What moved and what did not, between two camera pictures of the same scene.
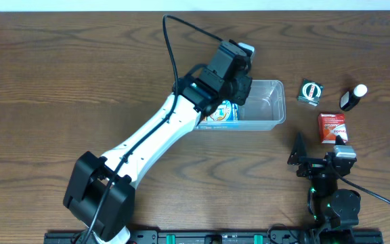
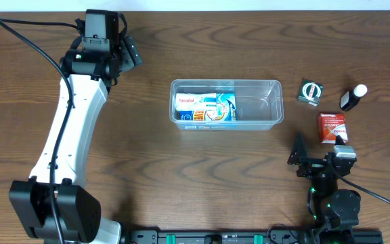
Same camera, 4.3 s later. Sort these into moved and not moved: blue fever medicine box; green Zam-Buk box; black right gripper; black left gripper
Moved: black left gripper
Not moved: black right gripper; blue fever medicine box; green Zam-Buk box
